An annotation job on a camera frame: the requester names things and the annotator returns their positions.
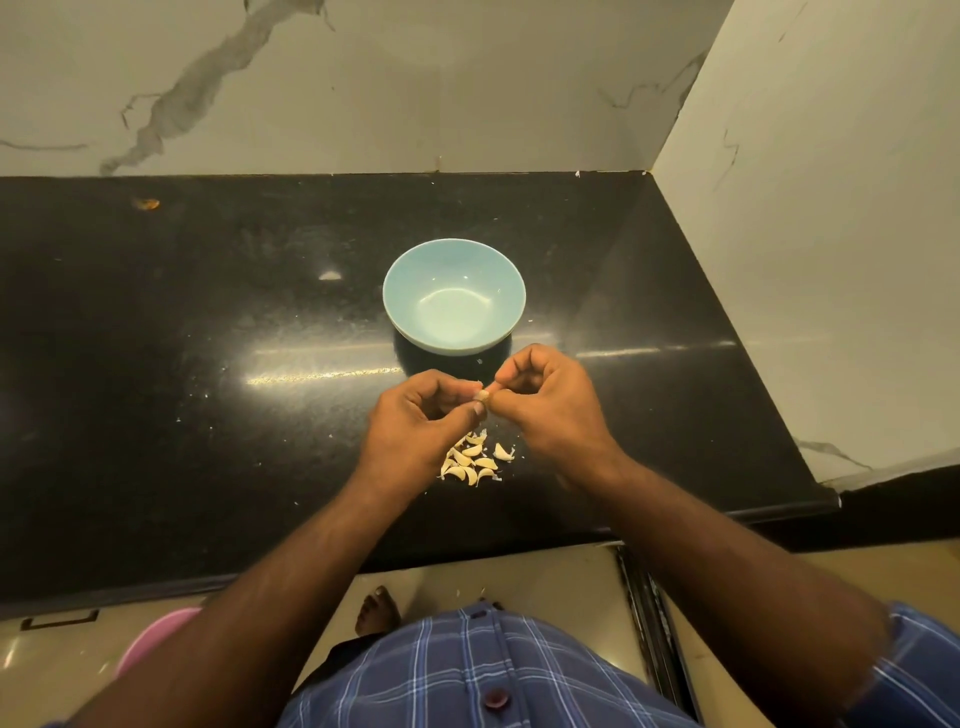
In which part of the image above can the person's right hand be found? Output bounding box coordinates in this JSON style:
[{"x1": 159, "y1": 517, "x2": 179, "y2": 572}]
[{"x1": 483, "y1": 343, "x2": 629, "y2": 489}]

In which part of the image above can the person's left hand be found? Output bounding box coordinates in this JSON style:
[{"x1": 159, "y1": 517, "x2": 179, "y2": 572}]
[{"x1": 352, "y1": 369, "x2": 489, "y2": 509}]

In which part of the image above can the pile of garlic skins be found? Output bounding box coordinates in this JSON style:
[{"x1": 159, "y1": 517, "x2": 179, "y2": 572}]
[{"x1": 439, "y1": 427, "x2": 518, "y2": 489}]

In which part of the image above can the light blue bowl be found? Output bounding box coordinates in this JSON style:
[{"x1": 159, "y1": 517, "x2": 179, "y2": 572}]
[{"x1": 382, "y1": 237, "x2": 528, "y2": 357}]

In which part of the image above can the person's right forearm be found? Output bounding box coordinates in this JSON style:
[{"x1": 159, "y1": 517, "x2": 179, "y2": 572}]
[{"x1": 577, "y1": 450, "x2": 894, "y2": 728}]

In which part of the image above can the person's left forearm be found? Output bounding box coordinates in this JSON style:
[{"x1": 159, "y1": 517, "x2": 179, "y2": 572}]
[{"x1": 67, "y1": 477, "x2": 404, "y2": 728}]

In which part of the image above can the person's left foot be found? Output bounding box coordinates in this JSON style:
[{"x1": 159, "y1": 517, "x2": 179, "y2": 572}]
[{"x1": 355, "y1": 585, "x2": 402, "y2": 639}]

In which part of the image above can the black cabinet trim strip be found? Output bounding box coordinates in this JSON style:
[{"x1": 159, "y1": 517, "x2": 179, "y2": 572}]
[{"x1": 618, "y1": 543, "x2": 704, "y2": 722}]

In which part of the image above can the blue plaid shirt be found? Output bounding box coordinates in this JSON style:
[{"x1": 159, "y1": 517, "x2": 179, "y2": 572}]
[{"x1": 45, "y1": 600, "x2": 960, "y2": 728}]

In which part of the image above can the pink plastic bucket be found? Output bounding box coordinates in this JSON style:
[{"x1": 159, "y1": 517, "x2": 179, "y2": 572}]
[{"x1": 115, "y1": 606, "x2": 204, "y2": 680}]

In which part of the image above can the black drawer handle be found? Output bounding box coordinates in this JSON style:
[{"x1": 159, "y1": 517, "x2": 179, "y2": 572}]
[{"x1": 21, "y1": 607, "x2": 101, "y2": 630}]

